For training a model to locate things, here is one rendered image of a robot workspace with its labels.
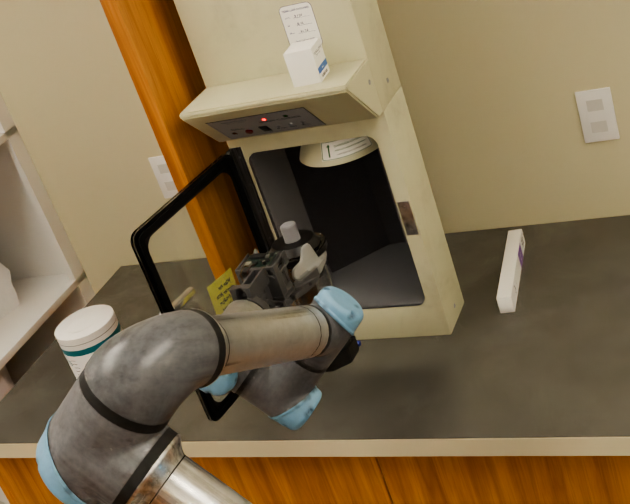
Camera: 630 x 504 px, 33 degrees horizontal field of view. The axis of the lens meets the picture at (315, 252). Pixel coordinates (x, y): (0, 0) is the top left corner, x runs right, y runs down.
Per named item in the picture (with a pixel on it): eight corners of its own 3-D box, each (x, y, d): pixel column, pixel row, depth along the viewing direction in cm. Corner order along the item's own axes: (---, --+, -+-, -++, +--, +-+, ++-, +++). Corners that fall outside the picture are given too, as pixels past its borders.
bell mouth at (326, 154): (318, 131, 214) (309, 106, 211) (400, 118, 206) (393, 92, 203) (286, 172, 200) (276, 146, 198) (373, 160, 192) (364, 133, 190)
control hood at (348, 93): (223, 137, 199) (204, 87, 195) (385, 111, 185) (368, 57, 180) (197, 165, 190) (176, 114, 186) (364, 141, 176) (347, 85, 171)
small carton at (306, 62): (302, 76, 183) (291, 43, 180) (330, 70, 181) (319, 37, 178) (294, 87, 178) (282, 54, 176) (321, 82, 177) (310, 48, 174)
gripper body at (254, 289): (288, 247, 174) (259, 288, 164) (304, 291, 177) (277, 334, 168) (247, 251, 177) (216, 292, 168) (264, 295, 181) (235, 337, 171)
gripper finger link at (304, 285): (323, 269, 177) (286, 298, 172) (326, 277, 178) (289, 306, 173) (304, 265, 180) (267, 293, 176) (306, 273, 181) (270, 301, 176)
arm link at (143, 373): (111, 286, 118) (332, 272, 160) (65, 360, 122) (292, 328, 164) (177, 358, 114) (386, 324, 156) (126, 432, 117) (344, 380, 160)
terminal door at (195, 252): (296, 327, 216) (229, 150, 198) (214, 426, 194) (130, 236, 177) (293, 327, 216) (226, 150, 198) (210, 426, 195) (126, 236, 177)
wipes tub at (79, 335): (101, 361, 239) (74, 305, 233) (149, 358, 234) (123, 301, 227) (71, 398, 229) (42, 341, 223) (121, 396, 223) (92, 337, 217)
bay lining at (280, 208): (343, 247, 234) (292, 99, 219) (456, 236, 223) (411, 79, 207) (304, 311, 215) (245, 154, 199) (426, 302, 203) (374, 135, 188)
